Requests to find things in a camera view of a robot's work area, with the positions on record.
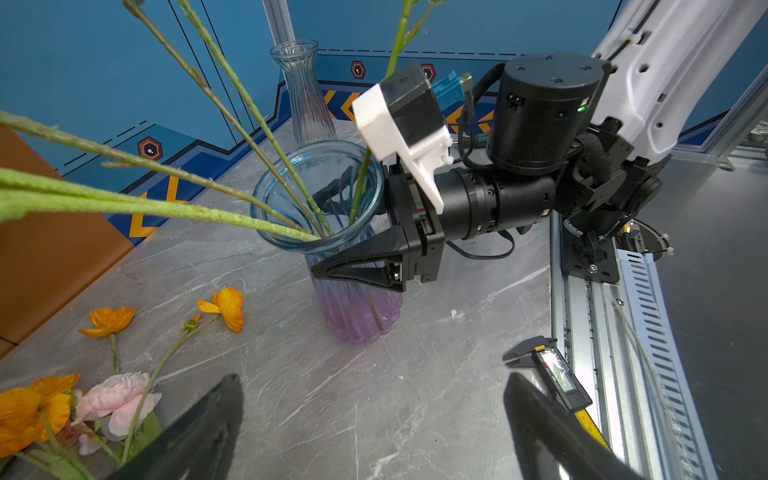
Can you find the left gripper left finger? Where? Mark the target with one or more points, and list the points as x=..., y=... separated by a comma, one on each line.
x=198, y=445

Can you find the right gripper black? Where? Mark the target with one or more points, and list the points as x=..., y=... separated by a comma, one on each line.
x=411, y=248

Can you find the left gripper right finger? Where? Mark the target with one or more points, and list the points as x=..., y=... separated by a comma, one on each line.
x=547, y=439

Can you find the purple blue glass vase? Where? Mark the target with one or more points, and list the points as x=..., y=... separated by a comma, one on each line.
x=355, y=311

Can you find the pink rose bundle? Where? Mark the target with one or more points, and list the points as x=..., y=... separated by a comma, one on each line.
x=117, y=416

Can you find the clear grey glass vase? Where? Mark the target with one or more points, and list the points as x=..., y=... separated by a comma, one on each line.
x=310, y=115

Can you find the orange poppy flower stem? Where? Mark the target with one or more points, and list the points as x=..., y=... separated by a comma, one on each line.
x=225, y=305

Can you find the small white blossom spray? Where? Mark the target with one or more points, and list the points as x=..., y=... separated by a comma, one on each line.
x=25, y=193

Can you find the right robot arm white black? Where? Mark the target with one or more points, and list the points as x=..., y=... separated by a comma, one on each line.
x=584, y=136

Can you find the yellow black caliper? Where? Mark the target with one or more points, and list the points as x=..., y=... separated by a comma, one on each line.
x=541, y=353

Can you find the small orange blossom stems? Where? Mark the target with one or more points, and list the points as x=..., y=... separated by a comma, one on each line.
x=31, y=419

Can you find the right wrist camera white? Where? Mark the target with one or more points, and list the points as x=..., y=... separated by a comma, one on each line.
x=403, y=115

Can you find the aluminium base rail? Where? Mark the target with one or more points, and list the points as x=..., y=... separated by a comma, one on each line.
x=619, y=342

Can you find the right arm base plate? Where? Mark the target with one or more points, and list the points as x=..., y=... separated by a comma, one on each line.
x=587, y=256

